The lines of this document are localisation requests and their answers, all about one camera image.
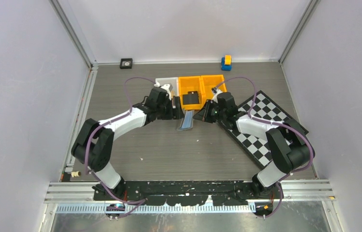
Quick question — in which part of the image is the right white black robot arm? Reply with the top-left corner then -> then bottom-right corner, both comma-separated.
193,92 -> 315,199

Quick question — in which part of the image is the small black square device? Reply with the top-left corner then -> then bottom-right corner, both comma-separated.
120,58 -> 133,69

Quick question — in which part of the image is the middle orange plastic bin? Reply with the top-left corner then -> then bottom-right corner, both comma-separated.
179,76 -> 202,110

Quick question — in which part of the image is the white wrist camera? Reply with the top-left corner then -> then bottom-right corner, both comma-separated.
154,82 -> 173,100
211,87 -> 223,103

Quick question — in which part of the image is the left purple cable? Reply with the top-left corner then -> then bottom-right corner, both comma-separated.
84,77 -> 161,220

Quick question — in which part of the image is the slotted metal rail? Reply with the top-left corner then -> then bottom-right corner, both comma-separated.
55,203 -> 256,215

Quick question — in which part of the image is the purple cable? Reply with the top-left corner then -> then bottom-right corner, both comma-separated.
84,77 -> 161,220
211,76 -> 316,220

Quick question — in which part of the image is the black white checkerboard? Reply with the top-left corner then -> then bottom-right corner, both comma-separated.
218,90 -> 294,169

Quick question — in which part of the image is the white plastic bin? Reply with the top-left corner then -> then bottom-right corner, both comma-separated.
155,77 -> 179,99

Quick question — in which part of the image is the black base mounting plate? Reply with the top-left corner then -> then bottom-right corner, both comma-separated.
93,180 -> 280,206

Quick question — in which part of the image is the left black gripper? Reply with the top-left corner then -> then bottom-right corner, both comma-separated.
156,97 -> 184,120

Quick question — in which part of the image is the blue yellow toy block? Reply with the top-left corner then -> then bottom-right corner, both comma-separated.
221,55 -> 232,71

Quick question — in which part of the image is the orange plastic bin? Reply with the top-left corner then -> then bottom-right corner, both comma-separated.
201,74 -> 227,107
179,76 -> 202,110

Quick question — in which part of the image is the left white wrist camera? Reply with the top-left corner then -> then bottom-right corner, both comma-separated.
154,82 -> 173,100

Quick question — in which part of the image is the right orange plastic bin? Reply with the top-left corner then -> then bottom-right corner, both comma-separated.
201,74 -> 227,107

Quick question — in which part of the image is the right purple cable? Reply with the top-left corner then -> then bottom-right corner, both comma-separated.
211,76 -> 316,220

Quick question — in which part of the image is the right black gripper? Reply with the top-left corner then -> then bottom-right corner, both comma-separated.
194,100 -> 227,124

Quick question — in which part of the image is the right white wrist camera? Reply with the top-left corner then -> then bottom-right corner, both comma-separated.
211,87 -> 223,103

